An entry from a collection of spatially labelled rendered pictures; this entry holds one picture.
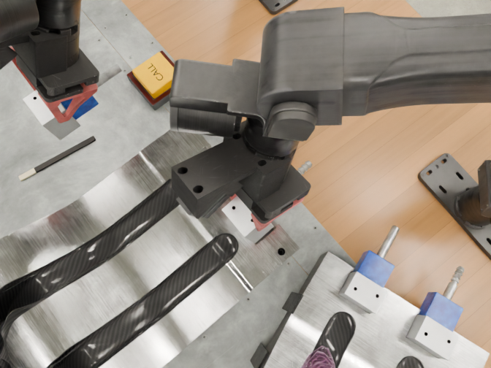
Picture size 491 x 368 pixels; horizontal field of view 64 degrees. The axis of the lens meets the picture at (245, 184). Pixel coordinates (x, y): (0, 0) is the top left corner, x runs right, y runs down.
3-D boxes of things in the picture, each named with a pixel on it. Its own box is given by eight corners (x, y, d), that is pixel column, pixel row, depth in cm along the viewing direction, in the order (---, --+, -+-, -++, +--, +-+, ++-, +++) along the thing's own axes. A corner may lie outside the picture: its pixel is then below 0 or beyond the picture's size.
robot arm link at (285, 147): (229, 158, 39) (237, 106, 33) (232, 117, 42) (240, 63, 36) (297, 166, 39) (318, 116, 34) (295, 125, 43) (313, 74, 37)
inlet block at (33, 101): (115, 65, 60) (103, 44, 55) (134, 88, 59) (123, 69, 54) (42, 115, 58) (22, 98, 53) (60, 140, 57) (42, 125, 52)
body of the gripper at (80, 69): (49, 100, 45) (47, 50, 39) (2, 40, 47) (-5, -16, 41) (100, 85, 49) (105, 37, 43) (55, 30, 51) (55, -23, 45)
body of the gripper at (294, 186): (266, 223, 42) (280, 183, 36) (210, 160, 46) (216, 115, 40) (308, 196, 45) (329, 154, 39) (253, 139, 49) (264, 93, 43)
